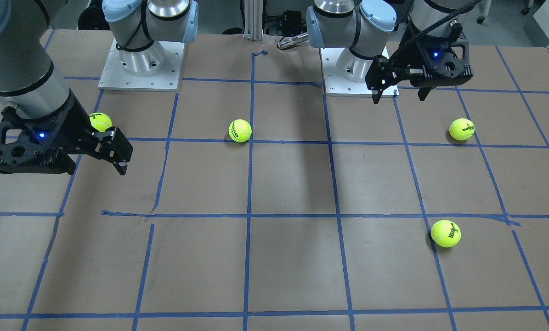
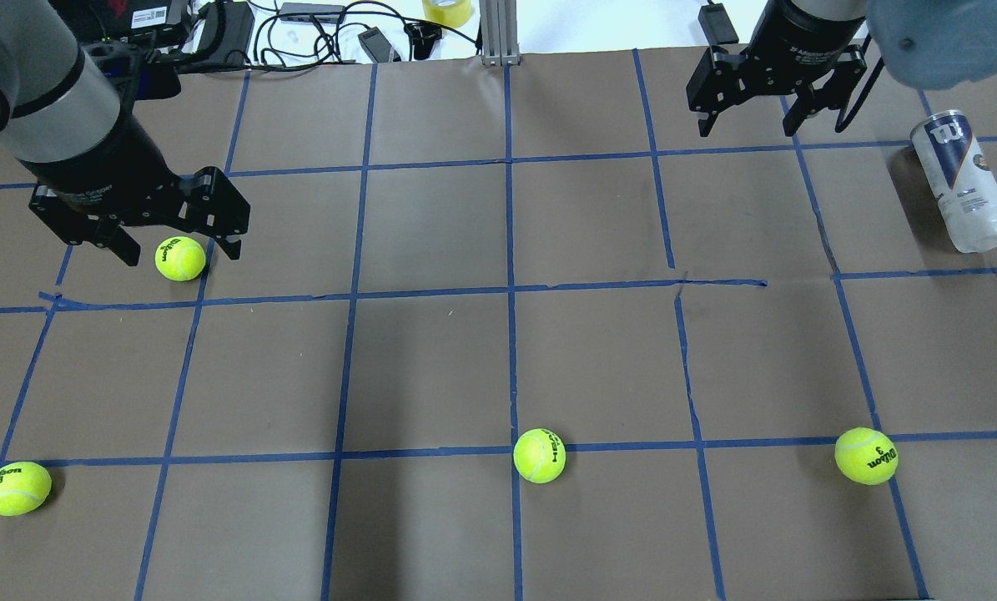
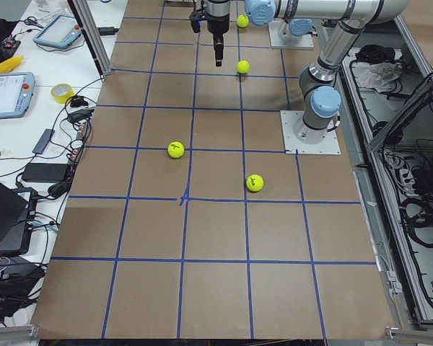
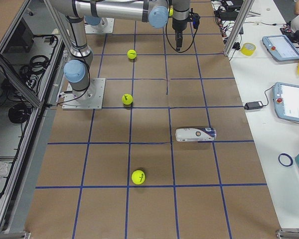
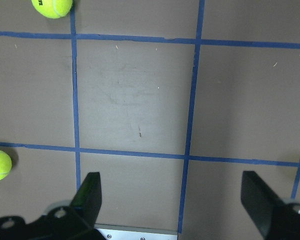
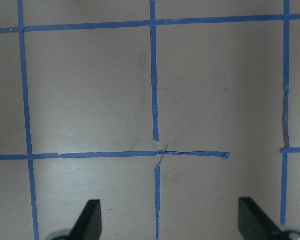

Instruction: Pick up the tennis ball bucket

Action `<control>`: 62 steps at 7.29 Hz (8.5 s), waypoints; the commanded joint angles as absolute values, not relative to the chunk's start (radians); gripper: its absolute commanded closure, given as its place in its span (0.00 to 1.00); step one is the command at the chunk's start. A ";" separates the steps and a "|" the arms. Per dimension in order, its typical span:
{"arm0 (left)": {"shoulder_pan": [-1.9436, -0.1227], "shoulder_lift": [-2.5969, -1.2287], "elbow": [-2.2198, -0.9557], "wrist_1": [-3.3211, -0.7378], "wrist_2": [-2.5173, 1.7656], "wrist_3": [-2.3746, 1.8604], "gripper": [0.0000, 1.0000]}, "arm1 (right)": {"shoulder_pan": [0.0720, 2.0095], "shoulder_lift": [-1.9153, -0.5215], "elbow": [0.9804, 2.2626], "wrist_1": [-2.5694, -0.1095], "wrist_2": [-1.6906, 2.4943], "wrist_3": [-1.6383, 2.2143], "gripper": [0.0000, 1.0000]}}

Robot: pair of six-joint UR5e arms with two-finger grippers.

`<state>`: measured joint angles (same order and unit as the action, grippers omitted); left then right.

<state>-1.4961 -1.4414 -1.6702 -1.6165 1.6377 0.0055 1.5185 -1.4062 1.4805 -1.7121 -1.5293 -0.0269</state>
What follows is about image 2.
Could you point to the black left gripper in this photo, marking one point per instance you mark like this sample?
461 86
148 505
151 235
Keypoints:
108 178

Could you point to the black power adapter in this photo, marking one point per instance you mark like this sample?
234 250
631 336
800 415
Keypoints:
377 46

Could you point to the tennis ball near left gripper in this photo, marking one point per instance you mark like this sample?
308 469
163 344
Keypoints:
180 258

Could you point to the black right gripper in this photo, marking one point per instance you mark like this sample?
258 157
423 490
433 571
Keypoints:
798 40

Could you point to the yellow tape roll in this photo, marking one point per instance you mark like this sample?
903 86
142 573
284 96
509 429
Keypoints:
450 13

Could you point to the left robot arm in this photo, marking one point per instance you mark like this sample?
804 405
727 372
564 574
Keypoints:
98 171

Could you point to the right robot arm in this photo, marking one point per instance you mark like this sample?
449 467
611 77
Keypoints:
926 45

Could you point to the tennis ball front right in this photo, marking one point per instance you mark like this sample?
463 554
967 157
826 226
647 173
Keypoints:
866 456

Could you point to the tennis ball centre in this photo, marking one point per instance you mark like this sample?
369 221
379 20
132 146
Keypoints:
539 456

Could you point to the aluminium frame post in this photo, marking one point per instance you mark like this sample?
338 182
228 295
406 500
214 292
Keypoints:
498 33

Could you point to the clear Wilson tennis ball can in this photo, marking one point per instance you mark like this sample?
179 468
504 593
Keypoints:
960 178

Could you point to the tennis ball front left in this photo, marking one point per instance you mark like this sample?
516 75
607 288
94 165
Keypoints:
24 487

